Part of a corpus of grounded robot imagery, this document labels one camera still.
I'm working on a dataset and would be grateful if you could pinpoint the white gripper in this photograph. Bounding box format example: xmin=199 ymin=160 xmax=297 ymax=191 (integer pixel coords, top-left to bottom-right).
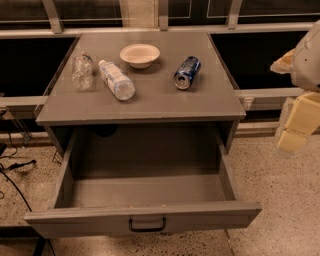
xmin=270 ymin=20 xmax=320 ymax=153

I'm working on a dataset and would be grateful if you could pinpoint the blue label plastic bottle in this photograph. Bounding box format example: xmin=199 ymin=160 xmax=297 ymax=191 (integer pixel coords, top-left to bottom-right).
xmin=99 ymin=60 xmax=135 ymax=101

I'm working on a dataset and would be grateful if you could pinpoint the grey drawer cabinet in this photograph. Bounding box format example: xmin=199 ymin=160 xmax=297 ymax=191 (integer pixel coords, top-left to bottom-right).
xmin=35 ymin=31 xmax=247 ymax=158

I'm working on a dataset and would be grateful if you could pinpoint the open grey top drawer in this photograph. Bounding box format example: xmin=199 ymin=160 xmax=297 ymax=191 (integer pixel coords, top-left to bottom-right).
xmin=25 ymin=125 xmax=261 ymax=238

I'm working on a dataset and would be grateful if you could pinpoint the clear crumpled plastic bottle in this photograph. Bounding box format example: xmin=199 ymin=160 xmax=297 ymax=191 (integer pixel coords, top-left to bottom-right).
xmin=71 ymin=52 xmax=93 ymax=91

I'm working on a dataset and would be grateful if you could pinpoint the blue soda can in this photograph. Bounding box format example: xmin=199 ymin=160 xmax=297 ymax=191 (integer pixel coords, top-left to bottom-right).
xmin=174 ymin=56 xmax=201 ymax=90

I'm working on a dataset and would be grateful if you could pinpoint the black drawer handle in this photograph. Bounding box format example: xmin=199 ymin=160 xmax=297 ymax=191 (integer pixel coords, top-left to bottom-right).
xmin=128 ymin=217 xmax=167 ymax=233

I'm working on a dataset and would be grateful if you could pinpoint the metal railing frame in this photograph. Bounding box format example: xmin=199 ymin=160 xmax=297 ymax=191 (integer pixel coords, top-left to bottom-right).
xmin=0 ymin=0 xmax=320 ymax=121

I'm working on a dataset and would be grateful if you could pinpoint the black floor cable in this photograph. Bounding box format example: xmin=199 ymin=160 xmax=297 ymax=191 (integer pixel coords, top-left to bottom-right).
xmin=0 ymin=128 xmax=38 ymax=213

